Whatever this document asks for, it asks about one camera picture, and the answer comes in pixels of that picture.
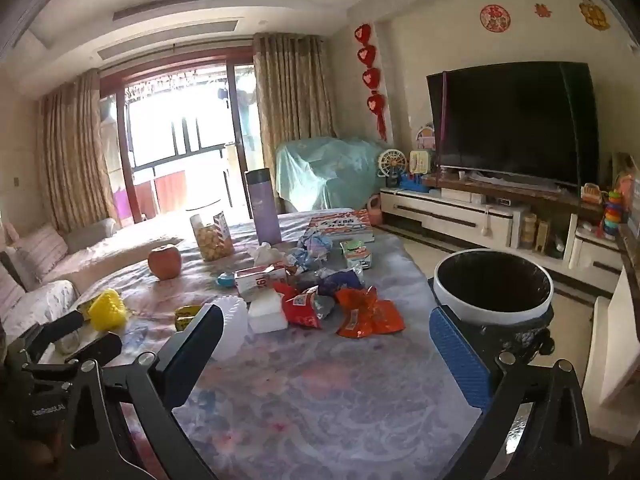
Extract orange yellow wall sticker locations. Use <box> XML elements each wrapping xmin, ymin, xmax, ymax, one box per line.
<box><xmin>579</xmin><ymin>0</ymin><xmax>612</xmax><ymax>31</ymax></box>

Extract beige patterned curtain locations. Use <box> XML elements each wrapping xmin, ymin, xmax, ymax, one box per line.
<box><xmin>252</xmin><ymin>32</ymin><xmax>337</xmax><ymax>216</ymax></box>
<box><xmin>40</xmin><ymin>67</ymin><xmax>118</xmax><ymax>233</ymax></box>

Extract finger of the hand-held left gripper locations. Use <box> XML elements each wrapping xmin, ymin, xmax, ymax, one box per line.
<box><xmin>65</xmin><ymin>332</ymin><xmax>123</xmax><ymax>362</ymax></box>
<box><xmin>7</xmin><ymin>310</ymin><xmax>85</xmax><ymax>361</ymax></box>

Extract white television cabinet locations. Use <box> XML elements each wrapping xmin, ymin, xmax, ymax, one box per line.
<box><xmin>379</xmin><ymin>175</ymin><xmax>640</xmax><ymax>301</ymax></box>

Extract pink covered sofa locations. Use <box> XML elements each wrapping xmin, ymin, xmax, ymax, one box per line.
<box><xmin>0</xmin><ymin>217</ymin><xmax>186</xmax><ymax>361</ymax></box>

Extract pink striped pillow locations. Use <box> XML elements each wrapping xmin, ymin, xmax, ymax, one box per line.
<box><xmin>15</xmin><ymin>224</ymin><xmax>68</xmax><ymax>291</ymax></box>

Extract purple thermos bottle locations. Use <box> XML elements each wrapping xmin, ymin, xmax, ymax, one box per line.
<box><xmin>244</xmin><ymin>168</ymin><xmax>282</xmax><ymax>246</ymax></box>

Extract toy ferris wheel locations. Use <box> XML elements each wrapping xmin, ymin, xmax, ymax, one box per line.
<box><xmin>376</xmin><ymin>149</ymin><xmax>408</xmax><ymax>188</ymax></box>

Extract grey pillow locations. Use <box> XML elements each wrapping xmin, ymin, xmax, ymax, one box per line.
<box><xmin>65</xmin><ymin>219</ymin><xmax>121</xmax><ymax>253</ymax></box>

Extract red heart hanging decoration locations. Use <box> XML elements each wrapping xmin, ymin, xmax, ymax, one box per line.
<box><xmin>354</xmin><ymin>22</ymin><xmax>388</xmax><ymax>142</ymax></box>

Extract black flat television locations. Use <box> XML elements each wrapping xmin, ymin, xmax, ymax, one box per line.
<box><xmin>426</xmin><ymin>61</ymin><xmax>601</xmax><ymax>188</ymax></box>

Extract white side cabinet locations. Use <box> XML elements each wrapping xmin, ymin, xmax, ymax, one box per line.
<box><xmin>595</xmin><ymin>260</ymin><xmax>640</xmax><ymax>406</ymax></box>

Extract orange snack wrapper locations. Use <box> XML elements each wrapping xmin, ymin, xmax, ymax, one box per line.
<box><xmin>335</xmin><ymin>287</ymin><xmax>406</xmax><ymax>338</ymax></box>

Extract blue toy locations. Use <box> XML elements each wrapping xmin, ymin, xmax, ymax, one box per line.
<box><xmin>397</xmin><ymin>172</ymin><xmax>431</xmax><ymax>193</ymax></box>

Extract round red wall sticker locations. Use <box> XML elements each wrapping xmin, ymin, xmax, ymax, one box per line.
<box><xmin>480</xmin><ymin>4</ymin><xmax>511</xmax><ymax>31</ymax></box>

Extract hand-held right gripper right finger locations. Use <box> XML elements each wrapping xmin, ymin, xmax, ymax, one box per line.
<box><xmin>429</xmin><ymin>305</ymin><xmax>601</xmax><ymax>480</ymax></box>

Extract white trash bin black liner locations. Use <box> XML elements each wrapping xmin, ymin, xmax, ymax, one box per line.
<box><xmin>432</xmin><ymin>249</ymin><xmax>556</xmax><ymax>361</ymax></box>

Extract yellow plastic toy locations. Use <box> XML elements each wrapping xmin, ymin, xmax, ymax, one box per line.
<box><xmin>89</xmin><ymin>289</ymin><xmax>126</xmax><ymax>332</ymax></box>

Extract clear jar of snack balls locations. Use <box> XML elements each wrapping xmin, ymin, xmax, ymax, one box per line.
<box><xmin>189</xmin><ymin>212</ymin><xmax>236</xmax><ymax>262</ymax></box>

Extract white foam block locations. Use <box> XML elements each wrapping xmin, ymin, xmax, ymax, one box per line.
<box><xmin>248</xmin><ymin>290</ymin><xmax>288</xmax><ymax>333</ymax></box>

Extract red snack wrapper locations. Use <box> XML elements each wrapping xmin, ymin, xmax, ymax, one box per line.
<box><xmin>272</xmin><ymin>282</ymin><xmax>321</xmax><ymax>328</ymax></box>

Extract rainbow ring stacker toy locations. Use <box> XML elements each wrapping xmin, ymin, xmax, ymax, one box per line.
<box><xmin>601</xmin><ymin>189</ymin><xmax>621</xmax><ymax>238</ymax></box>

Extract yellow green wrapper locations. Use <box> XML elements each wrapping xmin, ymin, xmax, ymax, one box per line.
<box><xmin>174</xmin><ymin>305</ymin><xmax>203</xmax><ymax>332</ymax></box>

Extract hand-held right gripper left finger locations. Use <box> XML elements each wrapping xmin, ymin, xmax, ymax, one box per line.
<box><xmin>65</xmin><ymin>304</ymin><xmax>224</xmax><ymax>480</ymax></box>

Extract floral tablecloth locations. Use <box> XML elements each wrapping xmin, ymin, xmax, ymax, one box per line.
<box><xmin>75</xmin><ymin>207</ymin><xmax>501</xmax><ymax>480</ymax></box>

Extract pink toy house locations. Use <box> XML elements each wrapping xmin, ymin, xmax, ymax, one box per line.
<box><xmin>415</xmin><ymin>124</ymin><xmax>437</xmax><ymax>152</ymax></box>

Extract teal covered armchair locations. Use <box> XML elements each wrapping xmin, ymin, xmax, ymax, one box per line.
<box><xmin>275</xmin><ymin>135</ymin><xmax>396</xmax><ymax>213</ymax></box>

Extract green yellow toy phone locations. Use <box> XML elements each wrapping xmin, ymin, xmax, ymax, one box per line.
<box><xmin>409</xmin><ymin>149</ymin><xmax>432</xmax><ymax>181</ymax></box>

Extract red picture book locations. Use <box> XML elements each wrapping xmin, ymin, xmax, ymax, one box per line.
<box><xmin>305</xmin><ymin>210</ymin><xmax>376</xmax><ymax>243</ymax></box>

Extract blue snack wrapper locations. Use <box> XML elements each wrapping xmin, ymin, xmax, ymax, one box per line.
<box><xmin>317</xmin><ymin>267</ymin><xmax>366</xmax><ymax>297</ymax></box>

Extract red apple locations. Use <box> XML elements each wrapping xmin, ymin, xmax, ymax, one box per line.
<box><xmin>147</xmin><ymin>244</ymin><xmax>183</xmax><ymax>281</ymax></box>

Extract green drink carton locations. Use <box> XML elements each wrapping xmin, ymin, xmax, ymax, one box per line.
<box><xmin>340</xmin><ymin>240</ymin><xmax>376</xmax><ymax>272</ymax></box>

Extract red white carton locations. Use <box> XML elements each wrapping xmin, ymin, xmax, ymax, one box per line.
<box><xmin>235</xmin><ymin>266</ymin><xmax>288</xmax><ymax>301</ymax></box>

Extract blue pink paper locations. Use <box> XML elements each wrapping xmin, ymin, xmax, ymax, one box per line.
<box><xmin>297</xmin><ymin>227</ymin><xmax>333</xmax><ymax>261</ymax></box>
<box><xmin>287</xmin><ymin>249</ymin><xmax>313</xmax><ymax>273</ymax></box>

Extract white ribbed plastic container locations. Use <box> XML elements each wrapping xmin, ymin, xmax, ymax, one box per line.
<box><xmin>202</xmin><ymin>296</ymin><xmax>249</xmax><ymax>361</ymax></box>

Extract sliding glass balcony door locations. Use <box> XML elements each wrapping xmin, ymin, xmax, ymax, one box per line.
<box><xmin>97</xmin><ymin>47</ymin><xmax>258</xmax><ymax>221</ymax></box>

